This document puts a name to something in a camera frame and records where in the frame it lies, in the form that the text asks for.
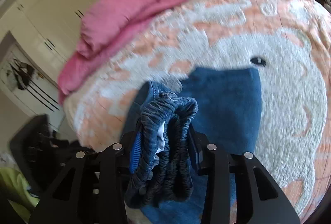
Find green sleeve left forearm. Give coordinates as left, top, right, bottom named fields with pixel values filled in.
left=1, top=167, right=39, bottom=223

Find peach white patterned bedspread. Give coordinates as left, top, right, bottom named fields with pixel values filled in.
left=63, top=0, right=330, bottom=221

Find cream wardrobe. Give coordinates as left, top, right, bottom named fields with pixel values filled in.
left=1, top=0, right=96, bottom=129

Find blue jeans with lace hem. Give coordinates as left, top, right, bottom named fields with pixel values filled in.
left=123, top=68, right=262, bottom=223

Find pink folded duvet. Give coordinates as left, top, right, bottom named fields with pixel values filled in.
left=58, top=0, right=187, bottom=104

